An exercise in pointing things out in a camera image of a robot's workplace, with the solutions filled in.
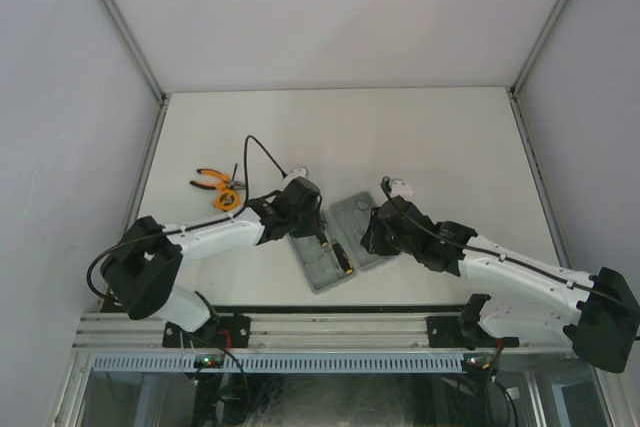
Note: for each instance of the grey plastic tool case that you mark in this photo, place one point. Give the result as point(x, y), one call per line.
point(345, 223)

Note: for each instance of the orange tape measure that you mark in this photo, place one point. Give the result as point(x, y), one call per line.
point(227, 200)

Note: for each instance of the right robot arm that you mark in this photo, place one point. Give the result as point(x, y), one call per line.
point(596, 315)

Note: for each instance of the slotted grey cable duct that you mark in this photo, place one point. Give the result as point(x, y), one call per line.
point(285, 363)

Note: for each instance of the black yellow screwdriver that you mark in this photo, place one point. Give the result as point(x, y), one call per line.
point(325, 241)
point(342, 258)

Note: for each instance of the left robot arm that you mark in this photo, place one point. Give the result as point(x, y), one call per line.
point(141, 270)

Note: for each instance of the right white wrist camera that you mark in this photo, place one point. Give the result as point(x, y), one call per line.
point(400, 188)

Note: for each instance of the aluminium frame post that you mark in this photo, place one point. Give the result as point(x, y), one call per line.
point(543, 38)
point(132, 47)

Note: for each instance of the aluminium front rail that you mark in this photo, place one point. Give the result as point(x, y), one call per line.
point(280, 331)

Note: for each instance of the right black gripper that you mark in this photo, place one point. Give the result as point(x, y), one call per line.
point(372, 240)

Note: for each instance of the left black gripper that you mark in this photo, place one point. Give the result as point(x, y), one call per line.
point(314, 224)

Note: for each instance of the orange handled pliers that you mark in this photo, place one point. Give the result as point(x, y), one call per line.
point(211, 179)

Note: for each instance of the left aluminium frame post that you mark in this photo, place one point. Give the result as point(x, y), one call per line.
point(132, 47)

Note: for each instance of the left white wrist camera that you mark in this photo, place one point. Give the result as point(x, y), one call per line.
point(298, 172)

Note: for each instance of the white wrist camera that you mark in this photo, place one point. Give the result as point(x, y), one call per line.
point(298, 172)
point(400, 188)

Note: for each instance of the right aluminium frame post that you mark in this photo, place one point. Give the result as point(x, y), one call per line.
point(543, 38)

